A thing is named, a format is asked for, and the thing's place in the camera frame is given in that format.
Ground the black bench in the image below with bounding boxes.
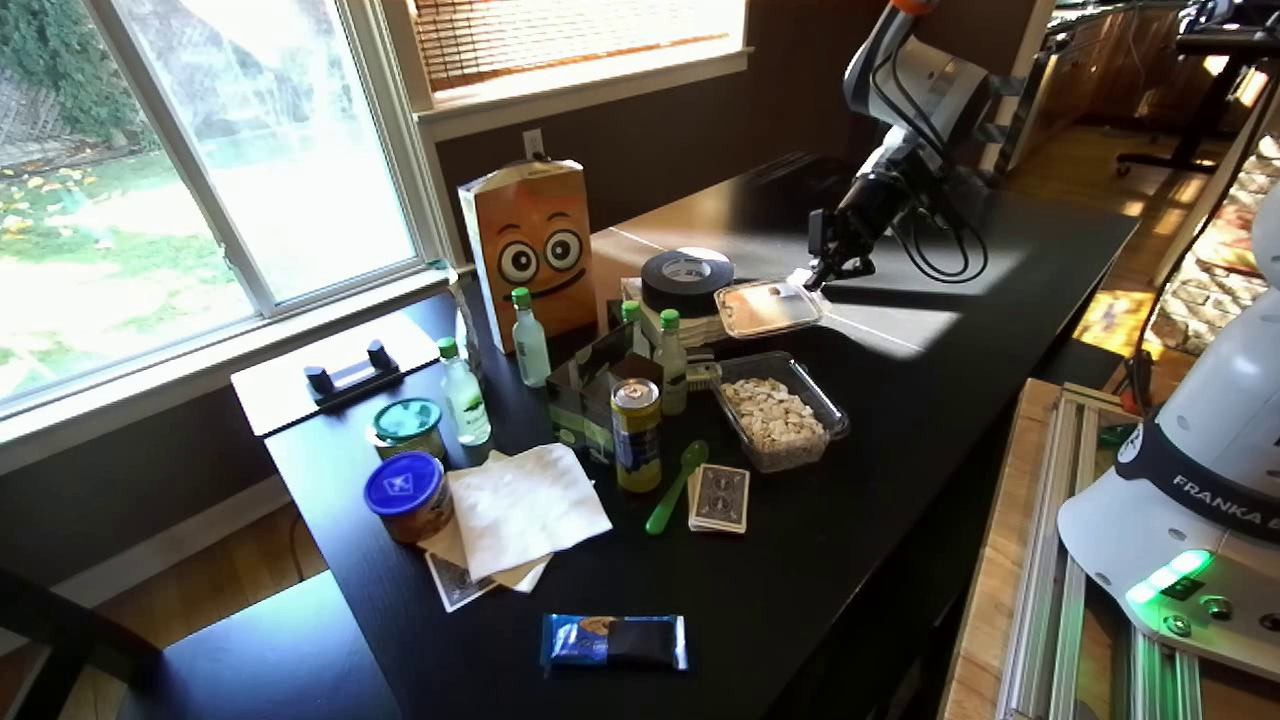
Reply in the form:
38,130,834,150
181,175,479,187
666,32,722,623
127,567,406,720

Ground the clear food container with oats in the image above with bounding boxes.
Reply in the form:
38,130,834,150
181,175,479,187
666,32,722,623
713,350,857,477

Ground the printed card with white border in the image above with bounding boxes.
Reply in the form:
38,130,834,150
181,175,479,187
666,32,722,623
421,550,502,621

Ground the cardboard bottle carrier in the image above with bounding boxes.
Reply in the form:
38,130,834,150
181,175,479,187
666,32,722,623
542,300,730,465

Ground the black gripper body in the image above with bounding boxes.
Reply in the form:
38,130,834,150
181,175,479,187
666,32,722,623
810,126,928,279

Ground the black desk in background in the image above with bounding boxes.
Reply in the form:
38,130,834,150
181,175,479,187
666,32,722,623
1114,0,1280,182

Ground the wooden robot stand with rails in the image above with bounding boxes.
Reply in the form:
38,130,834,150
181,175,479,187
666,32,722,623
936,378,1280,720

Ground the orange box with cartoon face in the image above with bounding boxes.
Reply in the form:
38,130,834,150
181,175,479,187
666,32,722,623
457,156,599,358

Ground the blue wrapped snack bar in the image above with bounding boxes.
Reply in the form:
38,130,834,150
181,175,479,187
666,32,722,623
540,609,697,678

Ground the clear bowl of food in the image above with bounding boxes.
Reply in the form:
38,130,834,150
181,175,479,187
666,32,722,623
709,279,833,346

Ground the woven window blind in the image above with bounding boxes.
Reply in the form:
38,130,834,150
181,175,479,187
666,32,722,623
406,0,752,97

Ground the dark round lid container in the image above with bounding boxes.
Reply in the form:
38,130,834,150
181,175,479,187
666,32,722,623
638,244,740,321

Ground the black handle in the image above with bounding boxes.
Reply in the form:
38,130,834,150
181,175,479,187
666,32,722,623
305,341,406,417

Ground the brown paper napkin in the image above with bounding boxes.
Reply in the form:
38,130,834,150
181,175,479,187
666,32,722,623
421,514,552,601

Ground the dark wooden chair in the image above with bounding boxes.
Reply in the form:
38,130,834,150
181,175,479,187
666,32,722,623
976,51,1031,182

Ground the white board with handle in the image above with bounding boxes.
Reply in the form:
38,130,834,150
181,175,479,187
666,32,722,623
226,307,442,442

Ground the white paper napkin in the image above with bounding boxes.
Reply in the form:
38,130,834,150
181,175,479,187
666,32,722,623
442,442,614,585

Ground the small green-capped clear bottle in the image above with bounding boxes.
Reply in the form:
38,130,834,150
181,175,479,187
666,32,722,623
507,285,556,394
656,306,693,417
613,296,649,379
437,338,495,454

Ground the black chair frame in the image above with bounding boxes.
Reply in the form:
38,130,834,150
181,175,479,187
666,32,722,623
0,566,169,720

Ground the deck of playing cards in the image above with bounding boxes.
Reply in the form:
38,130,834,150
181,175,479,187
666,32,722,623
683,461,756,540

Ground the yellow and blue drink can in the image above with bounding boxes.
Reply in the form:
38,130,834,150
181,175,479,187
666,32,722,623
607,371,666,496

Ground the brown can with blue lid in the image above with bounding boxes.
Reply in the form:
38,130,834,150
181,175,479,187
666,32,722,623
360,447,457,550

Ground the can with teal lid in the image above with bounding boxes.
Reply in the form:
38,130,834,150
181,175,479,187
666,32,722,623
366,394,453,465

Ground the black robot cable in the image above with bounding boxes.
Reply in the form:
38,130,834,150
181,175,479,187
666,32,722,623
888,166,996,289

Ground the yellow packet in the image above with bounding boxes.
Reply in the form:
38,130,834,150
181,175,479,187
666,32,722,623
1068,289,1164,363

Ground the green plastic utensil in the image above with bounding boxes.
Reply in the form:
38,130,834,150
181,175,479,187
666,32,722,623
638,437,713,540

